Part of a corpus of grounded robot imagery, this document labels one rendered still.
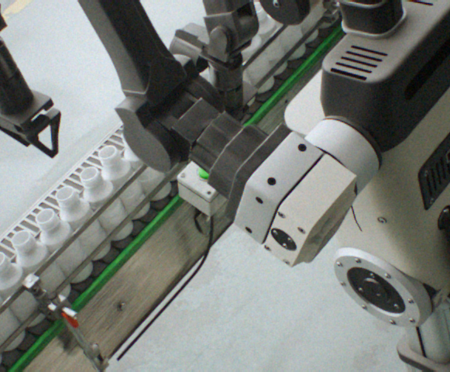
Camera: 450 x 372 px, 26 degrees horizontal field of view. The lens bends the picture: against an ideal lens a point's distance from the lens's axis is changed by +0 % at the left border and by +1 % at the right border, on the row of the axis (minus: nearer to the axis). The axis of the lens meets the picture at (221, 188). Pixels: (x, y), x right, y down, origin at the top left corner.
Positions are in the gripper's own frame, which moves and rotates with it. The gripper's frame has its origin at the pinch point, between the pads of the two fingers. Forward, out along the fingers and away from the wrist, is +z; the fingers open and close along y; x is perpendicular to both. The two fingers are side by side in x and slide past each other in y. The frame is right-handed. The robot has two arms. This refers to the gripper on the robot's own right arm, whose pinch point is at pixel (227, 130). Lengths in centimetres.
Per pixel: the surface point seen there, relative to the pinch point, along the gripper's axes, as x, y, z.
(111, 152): -19.1, 11.9, 10.0
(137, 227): -10.1, 16.5, 22.8
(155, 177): -12.1, 8.0, 16.7
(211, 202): 3.3, 9.2, 9.8
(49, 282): -12.2, 37.4, 17.0
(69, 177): -113, -40, 164
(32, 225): -108, -15, 163
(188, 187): -1.7, 9.6, 8.7
